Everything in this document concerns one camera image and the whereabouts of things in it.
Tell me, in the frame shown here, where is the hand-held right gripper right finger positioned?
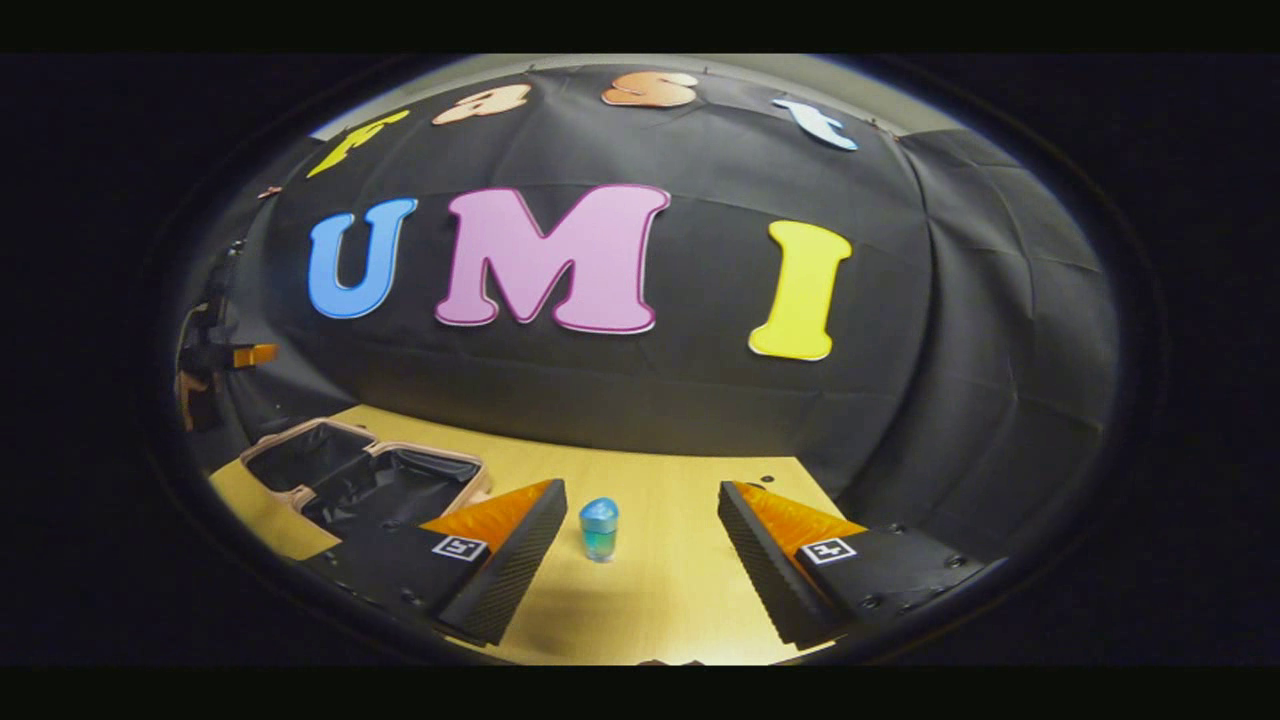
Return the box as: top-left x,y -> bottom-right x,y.
717,480 -> 1009,649

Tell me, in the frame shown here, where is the blue capped clear bottle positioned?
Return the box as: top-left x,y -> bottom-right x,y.
579,497 -> 620,563

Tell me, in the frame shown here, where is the black backdrop cloth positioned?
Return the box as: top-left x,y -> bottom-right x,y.
175,65 -> 1121,561

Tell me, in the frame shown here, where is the pale pink suitcase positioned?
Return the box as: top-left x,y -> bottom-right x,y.
238,418 -> 493,546

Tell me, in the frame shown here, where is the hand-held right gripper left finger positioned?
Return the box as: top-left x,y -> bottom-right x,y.
300,478 -> 568,648

